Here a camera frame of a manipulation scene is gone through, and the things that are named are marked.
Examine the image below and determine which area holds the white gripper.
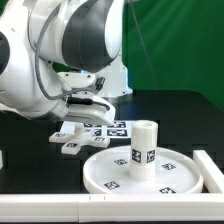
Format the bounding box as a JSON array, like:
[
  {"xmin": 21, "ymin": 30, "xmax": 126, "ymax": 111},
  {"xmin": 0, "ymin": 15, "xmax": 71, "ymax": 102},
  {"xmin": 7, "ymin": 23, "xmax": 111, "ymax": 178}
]
[{"xmin": 59, "ymin": 72, "xmax": 116, "ymax": 125}]

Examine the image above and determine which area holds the white cross-shaped table base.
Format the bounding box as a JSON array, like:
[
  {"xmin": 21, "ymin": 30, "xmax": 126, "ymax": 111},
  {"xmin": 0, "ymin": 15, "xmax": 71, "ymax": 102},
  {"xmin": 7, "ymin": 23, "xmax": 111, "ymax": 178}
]
[{"xmin": 49, "ymin": 124, "xmax": 110, "ymax": 155}]

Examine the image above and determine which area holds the white round table top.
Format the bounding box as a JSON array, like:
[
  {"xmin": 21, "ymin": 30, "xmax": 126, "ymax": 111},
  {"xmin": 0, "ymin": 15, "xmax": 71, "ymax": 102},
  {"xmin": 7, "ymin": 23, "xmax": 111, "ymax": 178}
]
[{"xmin": 83, "ymin": 146, "xmax": 203, "ymax": 194}]

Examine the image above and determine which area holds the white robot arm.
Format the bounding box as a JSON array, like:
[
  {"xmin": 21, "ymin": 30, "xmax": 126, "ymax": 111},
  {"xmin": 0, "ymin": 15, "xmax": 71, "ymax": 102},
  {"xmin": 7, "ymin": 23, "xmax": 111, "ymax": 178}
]
[{"xmin": 0, "ymin": 0, "xmax": 125, "ymax": 125}]

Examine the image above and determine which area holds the white marker sheet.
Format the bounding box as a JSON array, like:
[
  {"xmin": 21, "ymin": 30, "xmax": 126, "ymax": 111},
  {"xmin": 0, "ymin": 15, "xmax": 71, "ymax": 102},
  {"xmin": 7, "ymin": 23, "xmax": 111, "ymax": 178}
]
[{"xmin": 60, "ymin": 120, "xmax": 134, "ymax": 139}]

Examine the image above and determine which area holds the grey braided robot cable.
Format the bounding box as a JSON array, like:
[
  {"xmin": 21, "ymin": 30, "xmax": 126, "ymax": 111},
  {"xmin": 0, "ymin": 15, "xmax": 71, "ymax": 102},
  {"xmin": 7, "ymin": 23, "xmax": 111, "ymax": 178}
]
[{"xmin": 34, "ymin": 3, "xmax": 98, "ymax": 102}]

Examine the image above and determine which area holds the white left rail stub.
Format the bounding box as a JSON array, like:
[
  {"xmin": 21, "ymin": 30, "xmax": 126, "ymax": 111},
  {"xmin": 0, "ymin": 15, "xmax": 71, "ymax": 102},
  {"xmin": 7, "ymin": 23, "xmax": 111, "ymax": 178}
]
[{"xmin": 0, "ymin": 150, "xmax": 3, "ymax": 170}]

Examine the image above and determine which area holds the white front rail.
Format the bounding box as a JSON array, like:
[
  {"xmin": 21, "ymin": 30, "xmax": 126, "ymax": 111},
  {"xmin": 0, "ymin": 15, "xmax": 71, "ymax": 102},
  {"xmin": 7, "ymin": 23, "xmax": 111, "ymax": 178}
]
[{"xmin": 0, "ymin": 193, "xmax": 224, "ymax": 223}]

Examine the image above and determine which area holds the white rail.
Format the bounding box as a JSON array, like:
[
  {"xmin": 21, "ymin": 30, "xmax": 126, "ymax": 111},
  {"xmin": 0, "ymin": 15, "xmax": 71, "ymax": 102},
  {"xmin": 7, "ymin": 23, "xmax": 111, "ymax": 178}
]
[
  {"xmin": 0, "ymin": 193, "xmax": 224, "ymax": 223},
  {"xmin": 193, "ymin": 150, "xmax": 224, "ymax": 194}
]

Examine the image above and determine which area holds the white right rail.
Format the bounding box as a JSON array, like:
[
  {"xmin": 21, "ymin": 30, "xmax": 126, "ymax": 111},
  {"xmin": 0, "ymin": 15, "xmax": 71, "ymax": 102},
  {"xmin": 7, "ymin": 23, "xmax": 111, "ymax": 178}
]
[{"xmin": 193, "ymin": 150, "xmax": 224, "ymax": 194}]

